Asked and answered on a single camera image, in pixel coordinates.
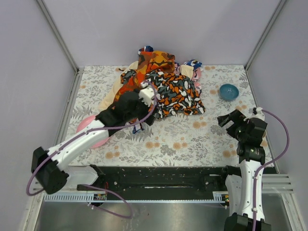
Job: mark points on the blue white patterned cloth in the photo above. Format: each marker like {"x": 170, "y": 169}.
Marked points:
{"x": 138, "y": 127}

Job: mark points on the floral patterned table mat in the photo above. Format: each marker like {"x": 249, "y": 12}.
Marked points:
{"x": 182, "y": 140}

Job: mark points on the orange red camouflage cloth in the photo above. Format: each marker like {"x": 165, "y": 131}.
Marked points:
{"x": 149, "y": 60}

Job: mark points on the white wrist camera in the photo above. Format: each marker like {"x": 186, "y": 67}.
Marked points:
{"x": 147, "y": 93}
{"x": 258, "y": 113}

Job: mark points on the blue white cloth behind pile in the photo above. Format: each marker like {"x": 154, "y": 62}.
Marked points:
{"x": 193, "y": 63}

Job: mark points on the pink plate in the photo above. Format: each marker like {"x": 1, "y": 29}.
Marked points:
{"x": 84, "y": 123}

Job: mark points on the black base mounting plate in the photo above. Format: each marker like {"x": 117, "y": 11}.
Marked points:
{"x": 164, "y": 183}

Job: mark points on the cream beige cloth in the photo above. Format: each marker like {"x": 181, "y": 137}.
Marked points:
{"x": 109, "y": 98}

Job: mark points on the white slotted cable duct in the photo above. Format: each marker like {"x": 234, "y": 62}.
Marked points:
{"x": 75, "y": 197}

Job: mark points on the blue bowl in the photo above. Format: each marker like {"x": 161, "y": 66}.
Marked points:
{"x": 228, "y": 92}

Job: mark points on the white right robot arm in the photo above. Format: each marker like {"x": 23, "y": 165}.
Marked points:
{"x": 244, "y": 184}

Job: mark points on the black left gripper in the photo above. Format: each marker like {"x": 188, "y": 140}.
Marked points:
{"x": 149, "y": 113}

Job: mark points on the black orange white patterned cloth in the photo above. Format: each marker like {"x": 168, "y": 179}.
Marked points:
{"x": 174, "y": 94}

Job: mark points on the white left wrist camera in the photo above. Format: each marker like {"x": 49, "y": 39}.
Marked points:
{"x": 147, "y": 93}

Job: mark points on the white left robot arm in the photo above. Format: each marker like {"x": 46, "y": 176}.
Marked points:
{"x": 51, "y": 167}

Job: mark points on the pink white cloth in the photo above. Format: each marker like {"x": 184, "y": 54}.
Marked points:
{"x": 192, "y": 74}

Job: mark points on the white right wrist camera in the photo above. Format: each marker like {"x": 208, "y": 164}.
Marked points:
{"x": 258, "y": 113}

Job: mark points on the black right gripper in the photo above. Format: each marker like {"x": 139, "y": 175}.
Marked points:
{"x": 232, "y": 122}

